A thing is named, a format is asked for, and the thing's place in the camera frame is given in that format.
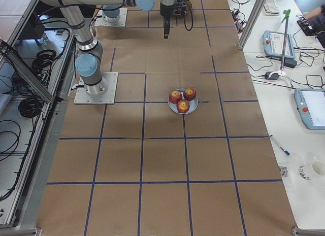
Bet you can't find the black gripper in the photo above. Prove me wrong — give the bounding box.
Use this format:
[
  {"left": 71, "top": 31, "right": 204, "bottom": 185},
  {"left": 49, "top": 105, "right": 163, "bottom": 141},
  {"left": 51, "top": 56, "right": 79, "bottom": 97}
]
[{"left": 160, "top": 0, "right": 177, "bottom": 39}]

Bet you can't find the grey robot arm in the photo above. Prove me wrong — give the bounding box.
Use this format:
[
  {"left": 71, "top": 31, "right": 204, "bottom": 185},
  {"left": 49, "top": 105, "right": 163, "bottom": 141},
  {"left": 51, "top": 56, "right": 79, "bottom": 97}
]
[
  {"left": 40, "top": 0, "right": 155, "bottom": 95},
  {"left": 102, "top": 5, "right": 121, "bottom": 23}
]

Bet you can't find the red apple on plate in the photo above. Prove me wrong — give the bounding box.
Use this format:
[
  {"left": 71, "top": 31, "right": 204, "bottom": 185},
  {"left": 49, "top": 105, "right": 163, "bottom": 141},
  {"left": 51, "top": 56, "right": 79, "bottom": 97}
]
[
  {"left": 183, "top": 87, "right": 197, "bottom": 101},
  {"left": 169, "top": 90, "right": 182, "bottom": 105},
  {"left": 176, "top": 99, "right": 190, "bottom": 114}
]

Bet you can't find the grey round plate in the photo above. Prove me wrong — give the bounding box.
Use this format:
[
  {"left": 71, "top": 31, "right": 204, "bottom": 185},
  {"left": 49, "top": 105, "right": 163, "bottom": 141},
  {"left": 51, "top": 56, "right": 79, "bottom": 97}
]
[{"left": 168, "top": 87, "right": 199, "bottom": 114}]

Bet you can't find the far blue teach pendant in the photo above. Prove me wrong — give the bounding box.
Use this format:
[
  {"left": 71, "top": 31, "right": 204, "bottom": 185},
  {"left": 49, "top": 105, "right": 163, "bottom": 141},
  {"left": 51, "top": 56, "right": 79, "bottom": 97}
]
[{"left": 263, "top": 30, "right": 296, "bottom": 59}]

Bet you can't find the blue teach pendant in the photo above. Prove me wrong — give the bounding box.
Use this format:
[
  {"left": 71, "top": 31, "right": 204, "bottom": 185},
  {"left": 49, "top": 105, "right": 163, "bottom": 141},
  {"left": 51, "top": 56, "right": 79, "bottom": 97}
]
[
  {"left": 263, "top": 30, "right": 296, "bottom": 59},
  {"left": 294, "top": 89, "right": 324, "bottom": 130}
]

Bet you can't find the reacher grabber stick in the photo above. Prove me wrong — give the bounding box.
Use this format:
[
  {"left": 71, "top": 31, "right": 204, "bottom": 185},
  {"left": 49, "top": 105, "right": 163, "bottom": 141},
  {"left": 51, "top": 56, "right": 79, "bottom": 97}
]
[{"left": 267, "top": 9, "right": 294, "bottom": 88}]

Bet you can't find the near blue teach pendant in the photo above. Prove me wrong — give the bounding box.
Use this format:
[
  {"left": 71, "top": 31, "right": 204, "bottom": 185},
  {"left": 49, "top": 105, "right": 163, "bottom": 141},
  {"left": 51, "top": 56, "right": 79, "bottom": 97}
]
[{"left": 294, "top": 89, "right": 324, "bottom": 130}]

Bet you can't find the white blue pen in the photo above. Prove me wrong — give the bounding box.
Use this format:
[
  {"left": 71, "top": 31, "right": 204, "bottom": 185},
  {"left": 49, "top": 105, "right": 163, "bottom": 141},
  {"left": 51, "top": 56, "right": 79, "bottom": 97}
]
[{"left": 269, "top": 134, "right": 290, "bottom": 156}]

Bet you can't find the white tape roll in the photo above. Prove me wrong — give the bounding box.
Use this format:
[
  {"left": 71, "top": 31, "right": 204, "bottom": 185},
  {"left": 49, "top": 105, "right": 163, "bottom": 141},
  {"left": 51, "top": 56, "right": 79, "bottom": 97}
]
[{"left": 298, "top": 160, "right": 324, "bottom": 180}]

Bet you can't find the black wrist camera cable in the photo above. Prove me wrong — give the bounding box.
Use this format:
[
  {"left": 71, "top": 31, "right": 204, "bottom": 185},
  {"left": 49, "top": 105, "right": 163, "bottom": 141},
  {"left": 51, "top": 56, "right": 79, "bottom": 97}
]
[{"left": 175, "top": 0, "right": 195, "bottom": 31}]

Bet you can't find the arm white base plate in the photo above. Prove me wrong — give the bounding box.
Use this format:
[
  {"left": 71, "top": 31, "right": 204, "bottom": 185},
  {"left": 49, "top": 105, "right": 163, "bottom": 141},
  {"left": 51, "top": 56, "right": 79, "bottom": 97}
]
[
  {"left": 74, "top": 72, "right": 118, "bottom": 105},
  {"left": 94, "top": 8, "right": 127, "bottom": 27}
]

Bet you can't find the aluminium frame post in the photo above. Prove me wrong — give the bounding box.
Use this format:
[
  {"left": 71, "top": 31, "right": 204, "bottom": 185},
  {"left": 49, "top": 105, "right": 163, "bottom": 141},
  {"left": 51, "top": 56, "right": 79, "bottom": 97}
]
[{"left": 238, "top": 0, "right": 266, "bottom": 50}]

